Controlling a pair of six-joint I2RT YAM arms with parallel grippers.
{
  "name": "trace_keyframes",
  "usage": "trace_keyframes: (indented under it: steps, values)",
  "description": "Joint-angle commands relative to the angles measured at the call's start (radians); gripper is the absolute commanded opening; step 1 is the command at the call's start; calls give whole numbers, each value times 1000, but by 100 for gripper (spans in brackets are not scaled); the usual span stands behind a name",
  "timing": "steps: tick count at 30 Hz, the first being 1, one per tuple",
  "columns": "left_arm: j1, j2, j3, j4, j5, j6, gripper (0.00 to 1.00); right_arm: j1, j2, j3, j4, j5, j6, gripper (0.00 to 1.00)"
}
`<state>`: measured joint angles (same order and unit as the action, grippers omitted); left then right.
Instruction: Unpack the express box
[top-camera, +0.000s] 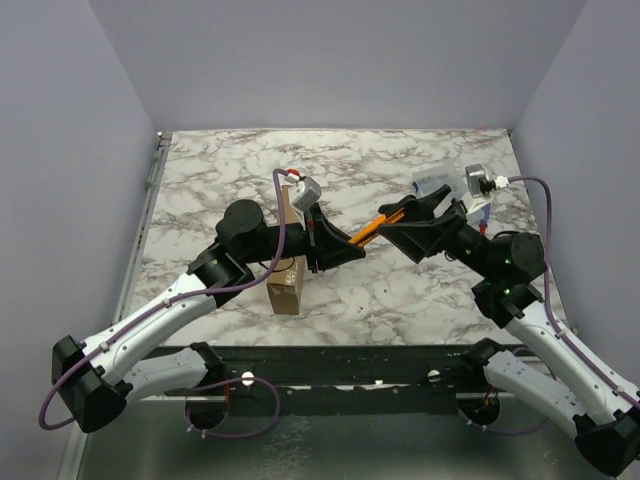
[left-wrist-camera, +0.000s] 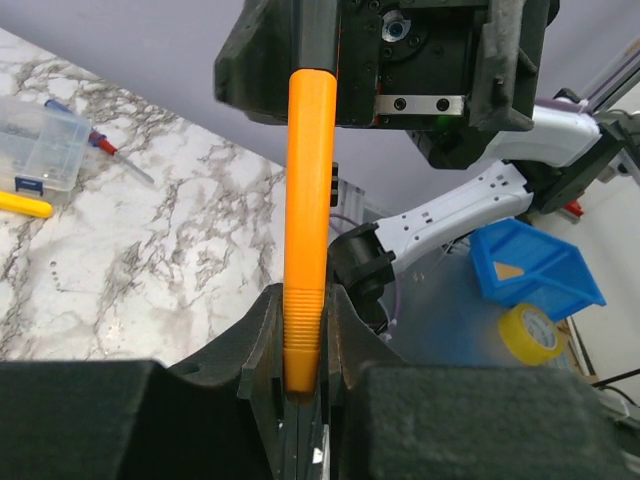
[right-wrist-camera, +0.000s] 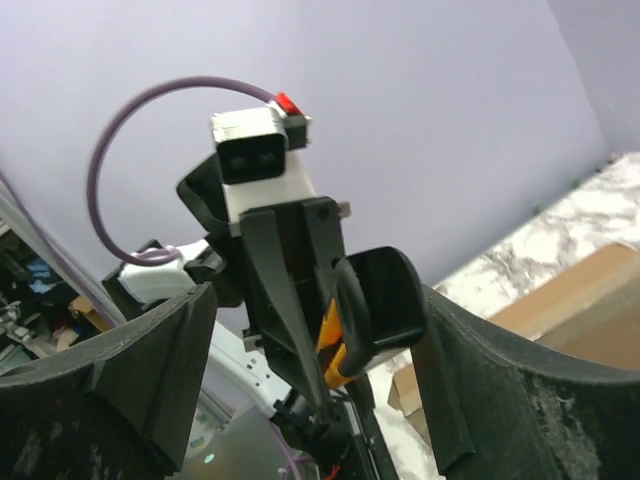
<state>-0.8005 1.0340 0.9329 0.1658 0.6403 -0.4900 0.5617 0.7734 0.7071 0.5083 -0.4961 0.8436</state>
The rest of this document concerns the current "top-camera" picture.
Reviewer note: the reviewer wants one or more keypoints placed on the blue red screwdriver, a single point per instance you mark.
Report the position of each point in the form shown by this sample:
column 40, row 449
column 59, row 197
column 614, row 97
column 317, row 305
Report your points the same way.
column 483, row 223

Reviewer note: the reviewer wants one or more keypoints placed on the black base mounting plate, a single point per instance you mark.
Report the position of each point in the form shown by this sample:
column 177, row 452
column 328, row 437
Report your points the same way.
column 358, row 380

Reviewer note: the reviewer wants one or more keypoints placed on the clear plastic parts box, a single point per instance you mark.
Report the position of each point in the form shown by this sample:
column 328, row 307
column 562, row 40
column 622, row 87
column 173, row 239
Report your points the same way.
column 426, row 181

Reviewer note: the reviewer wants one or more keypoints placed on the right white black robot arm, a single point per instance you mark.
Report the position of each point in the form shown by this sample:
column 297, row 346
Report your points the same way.
column 597, row 408

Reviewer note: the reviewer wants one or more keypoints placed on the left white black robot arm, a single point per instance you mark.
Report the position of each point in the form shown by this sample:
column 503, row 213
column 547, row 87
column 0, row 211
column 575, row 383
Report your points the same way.
column 99, row 376

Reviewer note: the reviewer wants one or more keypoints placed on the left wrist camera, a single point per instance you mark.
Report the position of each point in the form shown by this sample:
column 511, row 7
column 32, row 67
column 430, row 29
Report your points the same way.
column 304, row 191

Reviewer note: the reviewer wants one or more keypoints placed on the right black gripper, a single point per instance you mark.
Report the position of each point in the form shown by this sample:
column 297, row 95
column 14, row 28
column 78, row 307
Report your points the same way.
column 451, row 226

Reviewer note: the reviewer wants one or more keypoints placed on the brown cardboard express box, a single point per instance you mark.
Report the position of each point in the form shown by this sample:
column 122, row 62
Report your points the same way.
column 284, row 286

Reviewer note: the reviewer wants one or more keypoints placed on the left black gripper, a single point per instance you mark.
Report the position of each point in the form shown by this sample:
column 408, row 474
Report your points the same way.
column 325, row 243

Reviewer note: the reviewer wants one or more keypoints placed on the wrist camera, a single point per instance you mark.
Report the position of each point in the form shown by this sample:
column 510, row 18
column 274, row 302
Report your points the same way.
column 304, row 191
column 480, row 188

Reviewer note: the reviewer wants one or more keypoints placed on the orange utility knife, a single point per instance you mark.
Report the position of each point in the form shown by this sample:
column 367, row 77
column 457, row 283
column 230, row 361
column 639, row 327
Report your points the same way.
column 370, row 231

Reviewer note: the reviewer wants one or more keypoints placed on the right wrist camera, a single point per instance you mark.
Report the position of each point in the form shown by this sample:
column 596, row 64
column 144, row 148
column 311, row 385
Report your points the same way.
column 480, row 188

